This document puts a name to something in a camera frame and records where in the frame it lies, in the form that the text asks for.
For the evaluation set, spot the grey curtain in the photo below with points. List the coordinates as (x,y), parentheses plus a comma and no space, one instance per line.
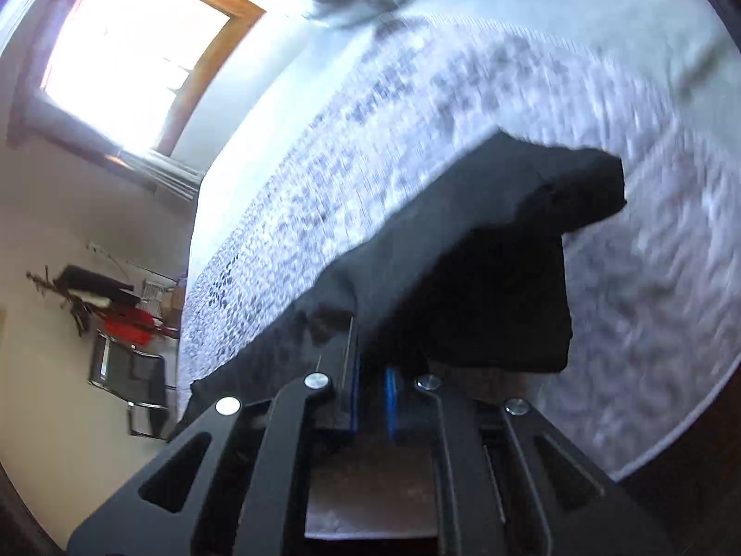
(168,176)

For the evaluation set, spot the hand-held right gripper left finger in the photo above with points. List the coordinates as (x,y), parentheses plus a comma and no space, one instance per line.
(354,385)

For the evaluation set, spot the black pants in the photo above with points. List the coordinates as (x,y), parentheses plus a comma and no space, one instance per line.
(463,231)

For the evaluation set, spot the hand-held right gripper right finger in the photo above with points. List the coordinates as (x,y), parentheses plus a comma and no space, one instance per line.
(392,402)

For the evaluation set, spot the black chair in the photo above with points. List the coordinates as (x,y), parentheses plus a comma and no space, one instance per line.
(130,370)

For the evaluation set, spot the red cloth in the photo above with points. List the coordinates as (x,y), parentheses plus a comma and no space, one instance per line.
(130,327)

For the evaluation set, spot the grey quilted bedspread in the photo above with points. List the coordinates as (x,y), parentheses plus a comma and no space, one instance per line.
(405,127)

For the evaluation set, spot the wooden framed window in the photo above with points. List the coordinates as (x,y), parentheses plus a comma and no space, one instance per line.
(133,52)

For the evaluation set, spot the coat rack with dark garment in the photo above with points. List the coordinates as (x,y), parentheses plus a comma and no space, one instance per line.
(87,281)

